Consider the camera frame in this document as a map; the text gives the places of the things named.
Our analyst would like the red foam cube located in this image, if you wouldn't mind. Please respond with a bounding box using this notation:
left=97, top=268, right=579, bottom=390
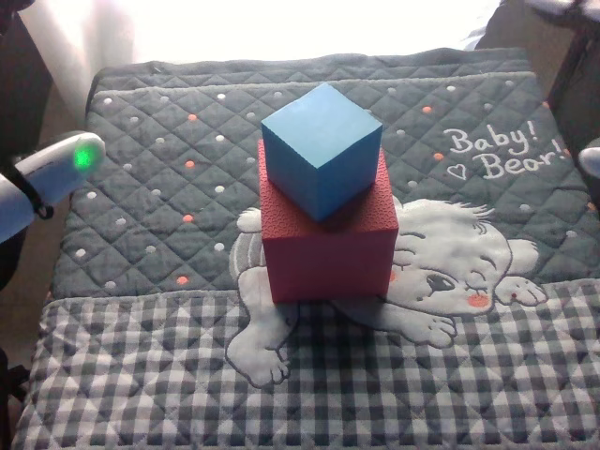
left=256, top=138, right=400, bottom=304

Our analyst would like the blue foam cube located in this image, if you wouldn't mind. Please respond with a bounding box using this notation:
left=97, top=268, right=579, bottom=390
left=260, top=82, right=383, bottom=224

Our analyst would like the grey quilt with printed bear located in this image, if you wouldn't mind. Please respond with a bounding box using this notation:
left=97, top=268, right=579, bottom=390
left=8, top=46, right=600, bottom=450

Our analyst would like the white curtain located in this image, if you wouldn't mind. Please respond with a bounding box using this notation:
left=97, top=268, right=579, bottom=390
left=18, top=0, right=474, bottom=142

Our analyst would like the dark furniture piece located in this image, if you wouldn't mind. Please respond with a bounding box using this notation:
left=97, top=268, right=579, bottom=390
left=0, top=8, right=51, bottom=160
left=546, top=13, right=600, bottom=156

